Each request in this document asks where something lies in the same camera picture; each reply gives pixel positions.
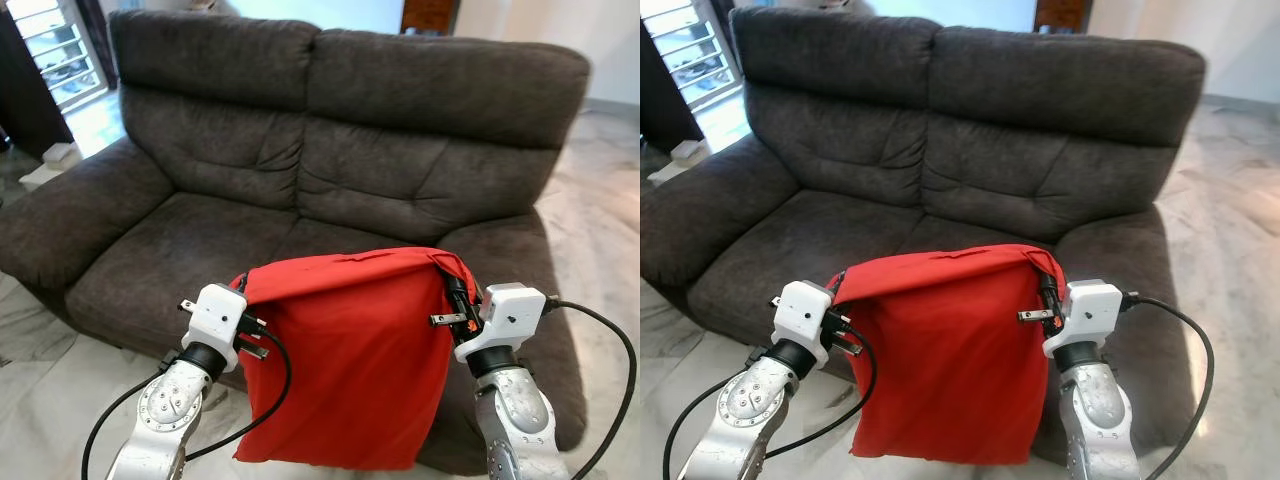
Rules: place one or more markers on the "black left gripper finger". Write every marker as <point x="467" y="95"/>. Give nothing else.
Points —
<point x="241" y="281"/>
<point x="836" y="282"/>

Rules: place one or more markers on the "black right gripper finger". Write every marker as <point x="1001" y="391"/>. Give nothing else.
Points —
<point x="1047" y="275"/>
<point x="455" y="278"/>

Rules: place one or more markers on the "red pillow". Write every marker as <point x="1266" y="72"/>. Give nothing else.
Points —
<point x="950" y="360"/>
<point x="350" y="360"/>

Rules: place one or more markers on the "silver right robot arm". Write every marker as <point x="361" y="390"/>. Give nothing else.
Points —
<point x="515" y="410"/>
<point x="1095" y="410"/>

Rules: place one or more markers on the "dark grey two-seat sofa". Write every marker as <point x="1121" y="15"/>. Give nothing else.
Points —
<point x="950" y="150"/>
<point x="300" y="160"/>

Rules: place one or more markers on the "white side table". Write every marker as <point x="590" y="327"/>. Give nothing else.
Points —
<point x="45" y="175"/>
<point x="680" y="165"/>

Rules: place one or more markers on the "dark wooden door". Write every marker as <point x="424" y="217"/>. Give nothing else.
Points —
<point x="25" y="100"/>
<point x="660" y="110"/>

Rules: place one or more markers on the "brown wooden panel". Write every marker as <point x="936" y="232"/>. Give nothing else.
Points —
<point x="1060" y="14"/>
<point x="430" y="15"/>

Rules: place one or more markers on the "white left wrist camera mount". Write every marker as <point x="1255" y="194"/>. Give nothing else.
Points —
<point x="212" y="322"/>
<point x="800" y="318"/>

